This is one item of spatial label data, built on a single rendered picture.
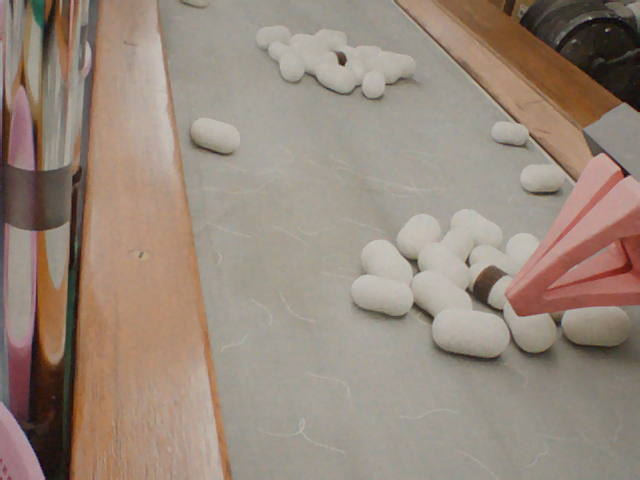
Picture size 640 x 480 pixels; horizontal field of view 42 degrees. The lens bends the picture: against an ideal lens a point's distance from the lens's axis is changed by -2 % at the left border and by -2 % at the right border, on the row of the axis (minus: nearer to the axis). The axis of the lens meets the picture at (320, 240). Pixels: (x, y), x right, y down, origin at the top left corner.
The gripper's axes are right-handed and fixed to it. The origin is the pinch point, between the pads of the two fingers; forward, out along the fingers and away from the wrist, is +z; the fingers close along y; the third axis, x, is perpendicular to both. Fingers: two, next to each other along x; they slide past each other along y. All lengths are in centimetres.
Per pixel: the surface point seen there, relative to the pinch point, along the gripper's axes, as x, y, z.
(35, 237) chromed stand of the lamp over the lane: -17.8, 4.9, 13.2
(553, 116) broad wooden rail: 12.9, -30.5, -11.4
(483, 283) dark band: 2.4, -5.0, 1.3
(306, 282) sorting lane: -2.7, -6.4, 9.2
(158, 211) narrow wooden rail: -9.7, -8.6, 13.5
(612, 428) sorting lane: 5.4, 4.9, -0.3
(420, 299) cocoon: 0.1, -3.8, 4.5
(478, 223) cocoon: 3.1, -10.7, -0.4
